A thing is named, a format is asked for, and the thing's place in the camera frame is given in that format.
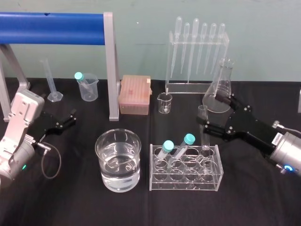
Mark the clear plastic graduated cylinder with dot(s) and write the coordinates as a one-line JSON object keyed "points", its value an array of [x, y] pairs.
{"points": [[50, 80]]}

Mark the black table cloth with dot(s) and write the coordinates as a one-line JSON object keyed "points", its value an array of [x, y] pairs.
{"points": [[70, 202]]}

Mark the open glass test tube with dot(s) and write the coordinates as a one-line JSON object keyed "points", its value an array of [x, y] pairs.
{"points": [[204, 141]]}

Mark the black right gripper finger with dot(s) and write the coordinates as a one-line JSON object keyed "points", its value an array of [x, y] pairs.
{"points": [[231, 101], [215, 129]]}

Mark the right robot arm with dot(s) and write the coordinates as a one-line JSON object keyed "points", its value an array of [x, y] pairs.
{"points": [[285, 153]]}

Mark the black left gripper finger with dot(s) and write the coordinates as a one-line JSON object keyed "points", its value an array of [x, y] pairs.
{"points": [[61, 129], [69, 115]]}

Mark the pink pipette tip box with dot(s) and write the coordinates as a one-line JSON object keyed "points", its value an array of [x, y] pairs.
{"points": [[134, 94]]}

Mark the grey braced stand leg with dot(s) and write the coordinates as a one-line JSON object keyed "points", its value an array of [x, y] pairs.
{"points": [[20, 73]]}

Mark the blue tube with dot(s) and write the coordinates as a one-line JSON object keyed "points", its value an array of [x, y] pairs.
{"points": [[51, 29]]}

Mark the clear acrylic pipette stand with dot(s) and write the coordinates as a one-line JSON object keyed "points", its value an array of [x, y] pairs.
{"points": [[188, 86]]}

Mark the large glass beaker with water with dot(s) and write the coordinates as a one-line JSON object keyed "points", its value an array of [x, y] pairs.
{"points": [[118, 164]]}

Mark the glass conical flask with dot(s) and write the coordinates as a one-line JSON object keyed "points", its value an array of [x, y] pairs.
{"points": [[222, 82]]}

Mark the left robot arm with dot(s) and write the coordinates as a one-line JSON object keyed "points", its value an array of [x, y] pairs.
{"points": [[16, 131]]}

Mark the teal-capped plastic tube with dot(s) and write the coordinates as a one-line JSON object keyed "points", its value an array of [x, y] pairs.
{"points": [[168, 146], [189, 139], [79, 76]]}

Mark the clear plastic beaker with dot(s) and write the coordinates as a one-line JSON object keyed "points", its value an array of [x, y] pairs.
{"points": [[90, 90]]}

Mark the small glass beaker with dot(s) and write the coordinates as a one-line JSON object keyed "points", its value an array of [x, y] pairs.
{"points": [[165, 103]]}

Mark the clear acrylic test tube rack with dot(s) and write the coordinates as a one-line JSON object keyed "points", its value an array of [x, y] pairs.
{"points": [[185, 174]]}

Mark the clear plastic pipette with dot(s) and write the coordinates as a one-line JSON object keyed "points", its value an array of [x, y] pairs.
{"points": [[221, 30], [178, 26], [212, 30], [204, 30], [195, 28], [186, 30]]}

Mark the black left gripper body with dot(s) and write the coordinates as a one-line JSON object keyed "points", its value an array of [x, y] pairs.
{"points": [[48, 122]]}

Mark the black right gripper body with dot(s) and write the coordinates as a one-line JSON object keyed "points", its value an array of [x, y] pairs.
{"points": [[249, 124]]}

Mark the grey stand post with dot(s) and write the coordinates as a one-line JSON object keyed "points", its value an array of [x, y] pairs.
{"points": [[112, 70]]}

